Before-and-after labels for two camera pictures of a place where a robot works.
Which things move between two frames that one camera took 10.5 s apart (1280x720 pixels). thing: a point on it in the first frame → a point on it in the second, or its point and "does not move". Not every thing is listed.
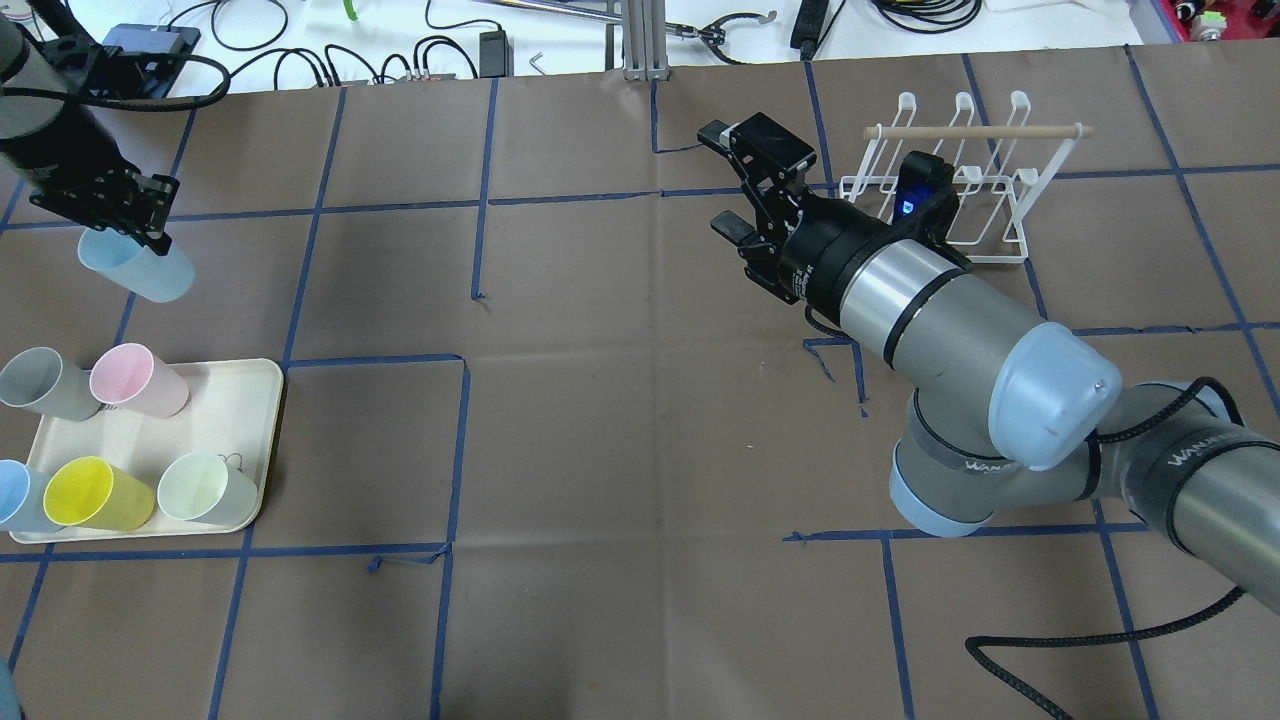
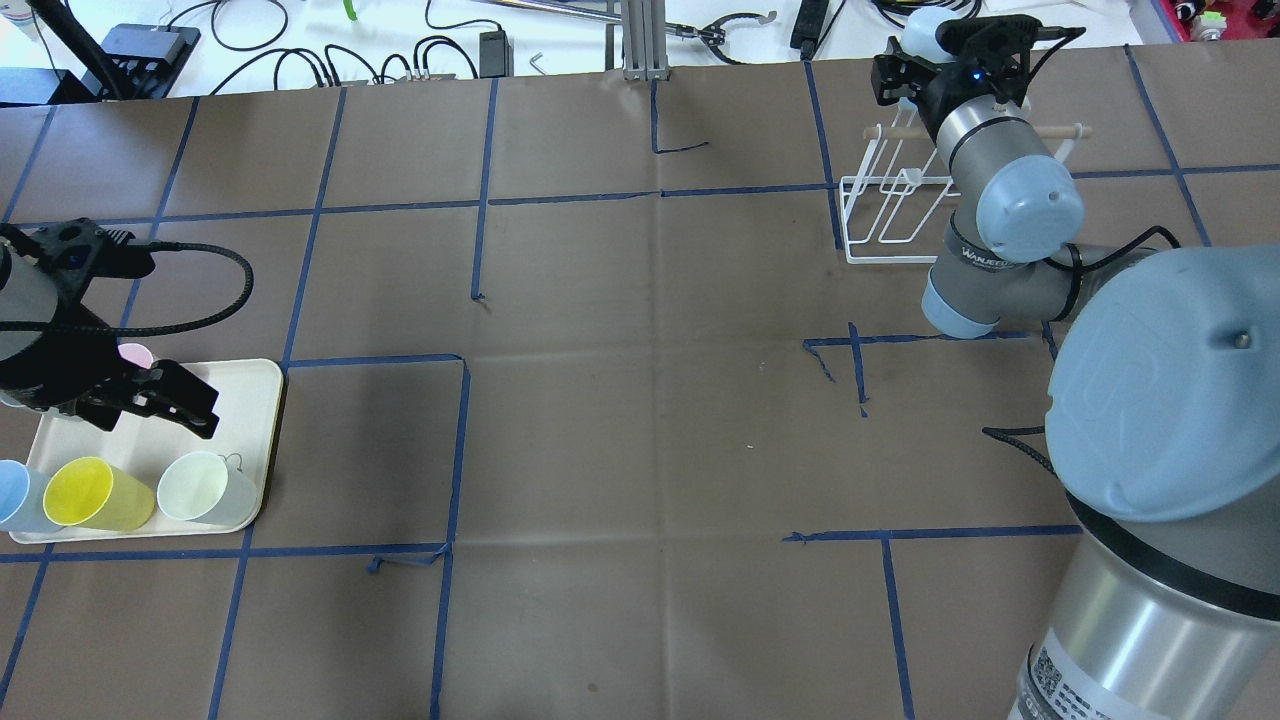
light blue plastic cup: (117, 255) → (918, 35)
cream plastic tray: (231, 409) does not move
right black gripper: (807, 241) → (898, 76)
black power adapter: (495, 55) does not move
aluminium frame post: (644, 29) does not move
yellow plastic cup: (87, 492) does not move
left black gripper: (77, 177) → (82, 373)
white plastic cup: (201, 486) does not move
